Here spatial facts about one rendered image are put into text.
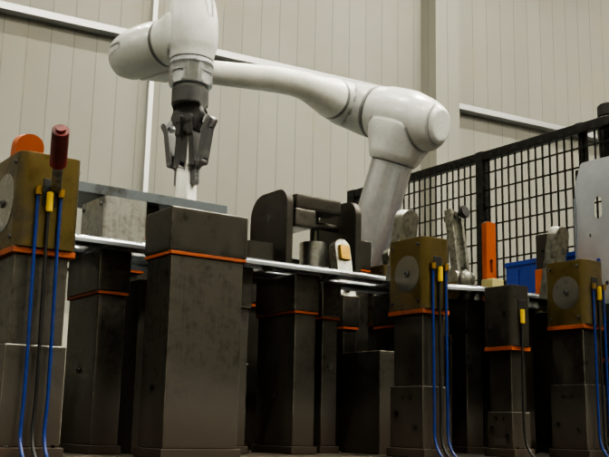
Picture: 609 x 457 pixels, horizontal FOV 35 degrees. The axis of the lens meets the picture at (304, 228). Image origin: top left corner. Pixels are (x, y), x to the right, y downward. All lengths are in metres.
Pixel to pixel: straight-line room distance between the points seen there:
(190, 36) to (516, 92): 9.34
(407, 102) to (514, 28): 9.23
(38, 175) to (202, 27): 0.86
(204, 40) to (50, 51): 6.70
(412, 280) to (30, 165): 0.65
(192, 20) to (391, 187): 0.62
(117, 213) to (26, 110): 6.83
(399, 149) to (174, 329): 1.09
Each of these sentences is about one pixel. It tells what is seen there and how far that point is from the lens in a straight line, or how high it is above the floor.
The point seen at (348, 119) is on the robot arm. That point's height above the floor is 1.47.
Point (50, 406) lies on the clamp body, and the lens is 1.18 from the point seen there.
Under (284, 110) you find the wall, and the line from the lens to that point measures 9.35.
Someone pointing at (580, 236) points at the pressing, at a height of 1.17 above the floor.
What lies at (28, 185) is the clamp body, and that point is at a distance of 1.19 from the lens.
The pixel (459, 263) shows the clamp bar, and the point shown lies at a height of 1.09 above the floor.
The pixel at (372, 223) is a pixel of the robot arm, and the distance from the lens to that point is 2.26.
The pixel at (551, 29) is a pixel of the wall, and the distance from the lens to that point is 11.86.
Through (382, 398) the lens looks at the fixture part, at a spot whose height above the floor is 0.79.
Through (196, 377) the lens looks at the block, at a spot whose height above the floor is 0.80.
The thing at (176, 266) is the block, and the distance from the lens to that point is 1.29.
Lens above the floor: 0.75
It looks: 12 degrees up
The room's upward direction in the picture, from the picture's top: 1 degrees clockwise
